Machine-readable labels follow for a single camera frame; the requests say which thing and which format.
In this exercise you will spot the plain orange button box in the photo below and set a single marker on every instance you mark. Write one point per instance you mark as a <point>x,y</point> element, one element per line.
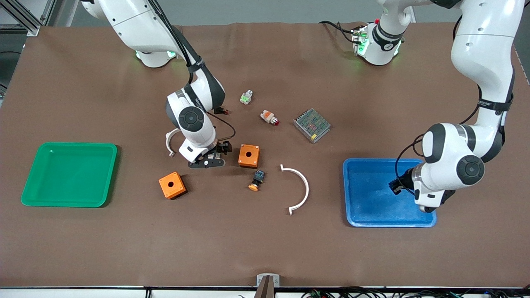
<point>172,185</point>

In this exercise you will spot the blue plastic tray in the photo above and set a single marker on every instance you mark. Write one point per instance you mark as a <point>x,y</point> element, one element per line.
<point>372,198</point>

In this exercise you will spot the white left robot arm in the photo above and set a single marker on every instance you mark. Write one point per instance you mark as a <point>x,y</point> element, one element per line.
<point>476,49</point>

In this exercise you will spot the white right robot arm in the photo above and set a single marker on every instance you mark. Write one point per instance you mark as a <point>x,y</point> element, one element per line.
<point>194,120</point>

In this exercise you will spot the small white curved bracket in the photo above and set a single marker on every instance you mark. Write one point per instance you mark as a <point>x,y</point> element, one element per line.
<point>168,142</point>

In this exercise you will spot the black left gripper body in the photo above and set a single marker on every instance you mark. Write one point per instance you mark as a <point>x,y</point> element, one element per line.
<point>403,180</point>

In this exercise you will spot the metal mesh power supply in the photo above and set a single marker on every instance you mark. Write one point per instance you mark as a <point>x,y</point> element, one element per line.
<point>311,125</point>

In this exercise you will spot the green white push button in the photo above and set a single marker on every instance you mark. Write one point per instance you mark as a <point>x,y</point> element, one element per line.
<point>246,97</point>

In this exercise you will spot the black red small switch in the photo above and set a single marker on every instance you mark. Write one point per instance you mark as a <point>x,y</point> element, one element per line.
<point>224,110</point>

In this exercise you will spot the orange capped black push button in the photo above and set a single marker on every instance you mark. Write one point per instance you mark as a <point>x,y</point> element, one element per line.
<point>256,181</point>

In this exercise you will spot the grey metal camera mount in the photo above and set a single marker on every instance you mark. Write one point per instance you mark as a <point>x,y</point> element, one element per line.
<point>268,283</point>

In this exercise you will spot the red orange indicator light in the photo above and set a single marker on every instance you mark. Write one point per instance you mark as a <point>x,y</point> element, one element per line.
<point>269,117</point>

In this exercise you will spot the green plastic tray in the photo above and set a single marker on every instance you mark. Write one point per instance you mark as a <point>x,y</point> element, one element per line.
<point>68,176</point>

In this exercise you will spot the orange button box with screws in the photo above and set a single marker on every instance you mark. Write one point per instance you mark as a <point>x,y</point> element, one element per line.
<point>249,156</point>

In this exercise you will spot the aluminium frame profile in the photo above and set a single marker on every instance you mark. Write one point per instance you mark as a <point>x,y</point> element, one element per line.
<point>25,16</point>

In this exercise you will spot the large white curved bracket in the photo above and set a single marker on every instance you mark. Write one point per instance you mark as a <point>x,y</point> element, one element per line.
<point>305,188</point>

